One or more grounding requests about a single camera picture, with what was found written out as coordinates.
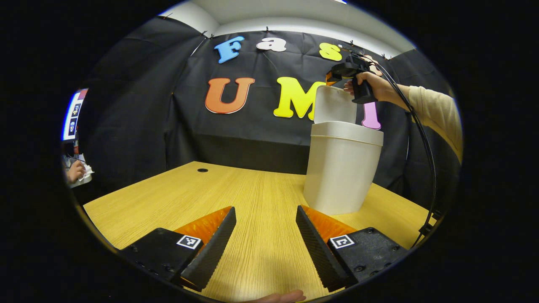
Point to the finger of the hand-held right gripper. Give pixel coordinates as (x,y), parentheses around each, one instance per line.
(337,76)

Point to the white desktop garbage bin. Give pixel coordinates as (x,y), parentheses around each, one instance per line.
(341,168)

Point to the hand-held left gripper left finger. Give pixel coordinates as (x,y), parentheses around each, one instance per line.
(210,254)

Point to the white paper sheet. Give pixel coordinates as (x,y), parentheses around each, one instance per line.
(87,171)

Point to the wooden desktop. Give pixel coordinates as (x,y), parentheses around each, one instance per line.
(210,189)

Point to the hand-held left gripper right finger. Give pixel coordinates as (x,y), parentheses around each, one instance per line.
(320,254)

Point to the computer monitor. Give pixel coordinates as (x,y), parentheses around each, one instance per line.
(73,118)

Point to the black backdrop cloth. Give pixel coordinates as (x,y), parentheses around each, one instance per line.
(134,126)

